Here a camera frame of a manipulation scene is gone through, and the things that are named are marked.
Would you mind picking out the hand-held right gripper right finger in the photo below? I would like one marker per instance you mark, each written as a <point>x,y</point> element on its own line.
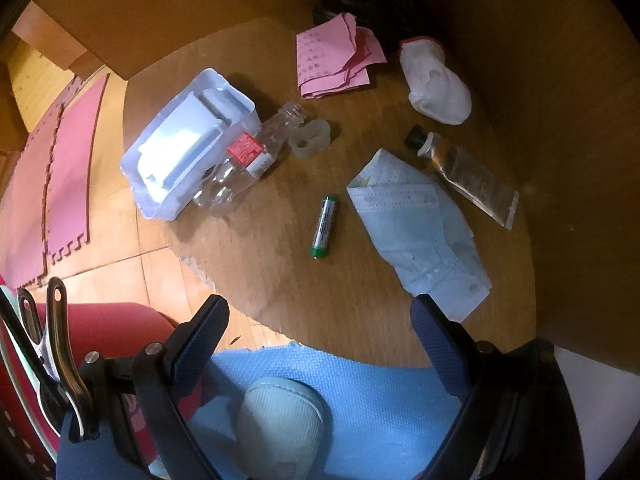
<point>436,336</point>

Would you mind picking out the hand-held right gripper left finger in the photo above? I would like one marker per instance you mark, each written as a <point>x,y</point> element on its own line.
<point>200,330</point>

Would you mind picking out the red bin with green rim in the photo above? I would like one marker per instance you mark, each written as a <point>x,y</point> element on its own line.
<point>120,320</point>

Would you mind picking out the green battery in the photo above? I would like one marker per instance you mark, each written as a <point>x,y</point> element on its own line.
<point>324,227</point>

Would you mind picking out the metal cream tube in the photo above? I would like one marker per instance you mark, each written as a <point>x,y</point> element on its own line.
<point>470,175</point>

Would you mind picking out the clear plastic bottle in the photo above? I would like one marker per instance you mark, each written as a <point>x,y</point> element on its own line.
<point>240,170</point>

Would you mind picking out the white plastic packaging tray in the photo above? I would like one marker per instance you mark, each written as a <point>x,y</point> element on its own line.
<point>175,145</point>

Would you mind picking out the white sock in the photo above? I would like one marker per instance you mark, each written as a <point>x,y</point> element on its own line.
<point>440,95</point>

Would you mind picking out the pink cloth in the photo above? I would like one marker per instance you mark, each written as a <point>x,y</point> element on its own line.
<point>320,60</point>

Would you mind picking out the metal spring clip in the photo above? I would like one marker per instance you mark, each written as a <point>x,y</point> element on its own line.
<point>60,355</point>

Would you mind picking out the pink foam floor mat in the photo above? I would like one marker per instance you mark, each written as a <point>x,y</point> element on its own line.
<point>75,160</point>
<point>25,195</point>

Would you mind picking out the red patterned cushion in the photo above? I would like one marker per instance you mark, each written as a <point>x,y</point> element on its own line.
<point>15,440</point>

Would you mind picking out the black bag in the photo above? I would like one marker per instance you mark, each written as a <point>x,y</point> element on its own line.
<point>380,5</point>

